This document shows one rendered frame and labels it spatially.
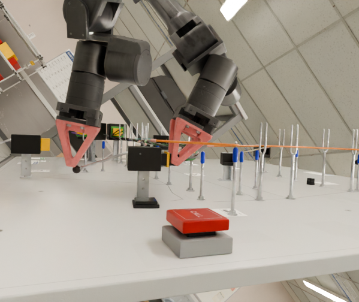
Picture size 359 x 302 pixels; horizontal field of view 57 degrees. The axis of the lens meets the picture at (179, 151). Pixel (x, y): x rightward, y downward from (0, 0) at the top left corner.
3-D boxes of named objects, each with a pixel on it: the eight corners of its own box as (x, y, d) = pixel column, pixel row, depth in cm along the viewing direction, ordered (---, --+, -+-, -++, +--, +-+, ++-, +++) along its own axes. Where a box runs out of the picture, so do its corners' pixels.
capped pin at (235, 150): (225, 214, 48) (228, 141, 48) (232, 213, 49) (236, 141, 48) (232, 216, 47) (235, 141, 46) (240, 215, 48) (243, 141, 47)
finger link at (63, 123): (93, 167, 60) (103, 117, 60) (90, 172, 53) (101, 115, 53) (54, 160, 59) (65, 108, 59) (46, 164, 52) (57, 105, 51)
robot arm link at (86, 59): (89, 45, 58) (71, 32, 53) (124, 49, 56) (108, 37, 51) (82, 83, 58) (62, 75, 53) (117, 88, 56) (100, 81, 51)
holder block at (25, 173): (-17, 175, 76) (-16, 132, 76) (40, 175, 80) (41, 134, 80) (-21, 178, 72) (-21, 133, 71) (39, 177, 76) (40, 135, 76)
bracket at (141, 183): (135, 195, 60) (135, 168, 59) (148, 195, 60) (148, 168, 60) (136, 200, 55) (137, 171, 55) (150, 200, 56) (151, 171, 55)
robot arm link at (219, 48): (169, 49, 61) (207, 20, 60) (187, 74, 72) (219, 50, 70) (202, 97, 57) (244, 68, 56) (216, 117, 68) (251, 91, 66)
